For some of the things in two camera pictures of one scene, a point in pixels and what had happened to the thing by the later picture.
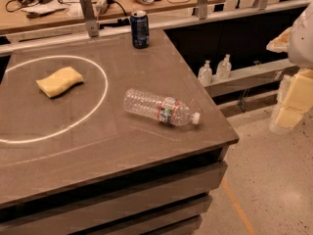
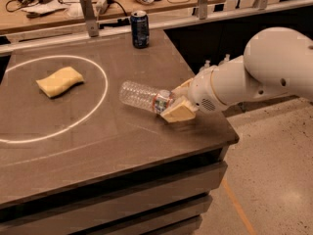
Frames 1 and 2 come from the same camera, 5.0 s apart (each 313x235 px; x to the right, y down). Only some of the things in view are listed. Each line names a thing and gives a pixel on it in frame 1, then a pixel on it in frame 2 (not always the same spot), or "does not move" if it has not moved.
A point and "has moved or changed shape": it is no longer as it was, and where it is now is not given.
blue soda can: [140, 30] does not move
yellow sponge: [57, 82] does not move
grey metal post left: [93, 25] does not move
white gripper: [301, 41] -> [202, 90]
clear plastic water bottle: [164, 110] has moved or changed shape
